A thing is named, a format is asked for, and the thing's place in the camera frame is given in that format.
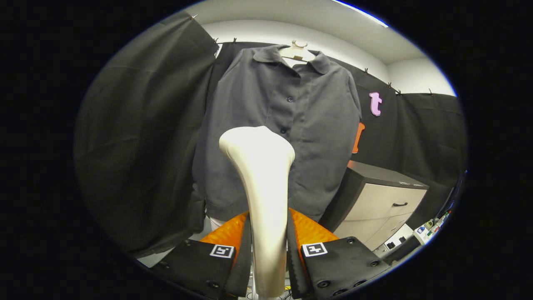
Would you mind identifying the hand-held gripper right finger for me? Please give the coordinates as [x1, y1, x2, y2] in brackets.
[286, 207, 392, 300]

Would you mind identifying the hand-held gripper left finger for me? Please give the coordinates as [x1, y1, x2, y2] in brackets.
[152, 210, 253, 300]

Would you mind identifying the white garment steamer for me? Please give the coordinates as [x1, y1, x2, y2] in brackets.
[219, 126, 296, 300]

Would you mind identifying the dark grey button-up shirt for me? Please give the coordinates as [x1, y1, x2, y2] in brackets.
[192, 45, 362, 223]

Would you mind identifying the beige clothes hanger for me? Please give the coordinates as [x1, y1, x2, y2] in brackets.
[278, 40, 316, 63]

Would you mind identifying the white undershirt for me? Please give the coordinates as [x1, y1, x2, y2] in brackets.
[206, 56, 302, 233]

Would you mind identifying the white floor box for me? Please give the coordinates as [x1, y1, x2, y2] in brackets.
[372, 224, 413, 259]

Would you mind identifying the dark cabinet with beige drawers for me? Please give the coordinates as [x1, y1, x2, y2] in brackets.
[319, 160, 429, 251]

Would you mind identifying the cluttered white desk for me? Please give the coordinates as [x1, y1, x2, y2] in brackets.
[412, 210, 452, 246]

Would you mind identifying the large ceiling light panel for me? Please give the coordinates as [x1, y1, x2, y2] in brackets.
[331, 0, 390, 29]

